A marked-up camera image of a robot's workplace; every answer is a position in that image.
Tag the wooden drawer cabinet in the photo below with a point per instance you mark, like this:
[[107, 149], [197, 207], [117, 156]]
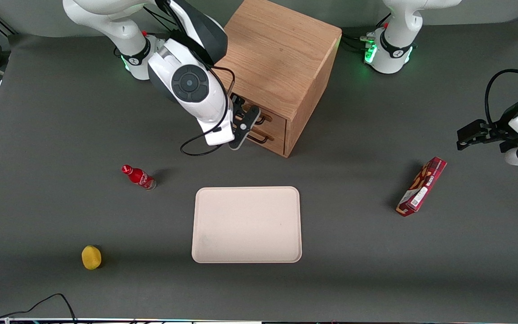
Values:
[[277, 54]]

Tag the small red bottle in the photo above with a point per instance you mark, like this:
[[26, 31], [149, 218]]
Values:
[[138, 177]]

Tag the yellow lemon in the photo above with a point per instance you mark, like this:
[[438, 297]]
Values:
[[91, 257]]

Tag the red snack box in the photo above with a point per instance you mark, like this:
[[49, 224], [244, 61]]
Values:
[[421, 186]]

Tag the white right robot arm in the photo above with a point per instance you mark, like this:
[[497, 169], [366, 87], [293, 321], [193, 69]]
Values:
[[164, 67]]

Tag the beige rectangular tray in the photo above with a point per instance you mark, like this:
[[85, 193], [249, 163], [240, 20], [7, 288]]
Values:
[[246, 225]]

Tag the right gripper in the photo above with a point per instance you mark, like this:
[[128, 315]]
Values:
[[236, 101]]

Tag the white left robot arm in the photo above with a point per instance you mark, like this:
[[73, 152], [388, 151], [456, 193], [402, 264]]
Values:
[[400, 13]]

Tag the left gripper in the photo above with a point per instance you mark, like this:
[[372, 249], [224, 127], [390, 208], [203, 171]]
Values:
[[498, 132]]

